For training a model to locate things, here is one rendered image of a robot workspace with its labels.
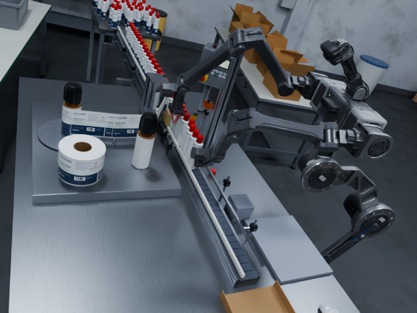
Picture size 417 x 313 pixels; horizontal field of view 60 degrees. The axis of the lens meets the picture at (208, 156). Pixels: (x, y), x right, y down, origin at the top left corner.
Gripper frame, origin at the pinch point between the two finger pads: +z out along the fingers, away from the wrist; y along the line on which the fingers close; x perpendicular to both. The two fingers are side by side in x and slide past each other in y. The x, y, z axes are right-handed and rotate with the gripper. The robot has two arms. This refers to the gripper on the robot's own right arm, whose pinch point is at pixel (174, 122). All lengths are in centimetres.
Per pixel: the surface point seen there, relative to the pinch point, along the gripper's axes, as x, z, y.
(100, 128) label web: -37.2, 7.2, -4.8
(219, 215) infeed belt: 12, 20, 52
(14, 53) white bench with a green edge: -85, 18, -130
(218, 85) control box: 19.8, -23.6, 1.6
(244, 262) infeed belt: 13, 21, 79
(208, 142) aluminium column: 21.8, 11.5, 2.3
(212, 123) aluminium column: 21.7, -1.0, 1.8
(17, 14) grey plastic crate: -85, 3, -176
